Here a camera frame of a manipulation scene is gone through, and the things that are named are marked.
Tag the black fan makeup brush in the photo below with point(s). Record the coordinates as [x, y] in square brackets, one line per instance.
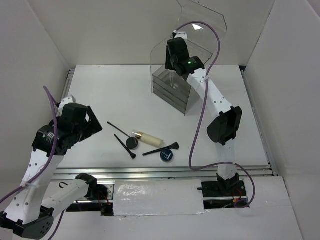
[174, 146]

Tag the aluminium frame rail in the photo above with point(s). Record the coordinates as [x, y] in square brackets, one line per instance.
[135, 174]

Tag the black thin makeup brush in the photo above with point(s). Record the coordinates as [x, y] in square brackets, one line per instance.
[118, 129]

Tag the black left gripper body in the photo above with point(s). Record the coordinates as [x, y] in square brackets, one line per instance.
[89, 128]

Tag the black small makeup brush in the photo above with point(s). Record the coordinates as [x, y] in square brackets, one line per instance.
[132, 155]

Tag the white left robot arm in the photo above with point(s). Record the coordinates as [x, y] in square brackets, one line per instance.
[30, 215]

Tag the black round compact jar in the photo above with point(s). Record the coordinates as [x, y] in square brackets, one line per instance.
[132, 143]

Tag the clear acrylic makeup organizer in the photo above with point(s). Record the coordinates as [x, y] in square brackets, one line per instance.
[193, 44]

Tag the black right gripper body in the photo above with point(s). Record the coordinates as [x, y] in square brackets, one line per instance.
[169, 60]

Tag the cream foundation bottle gold collar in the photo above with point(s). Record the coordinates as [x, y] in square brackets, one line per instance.
[147, 139]

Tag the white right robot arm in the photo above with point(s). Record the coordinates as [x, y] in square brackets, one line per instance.
[225, 117]

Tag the blue round jar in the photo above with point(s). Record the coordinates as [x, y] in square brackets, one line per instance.
[166, 155]

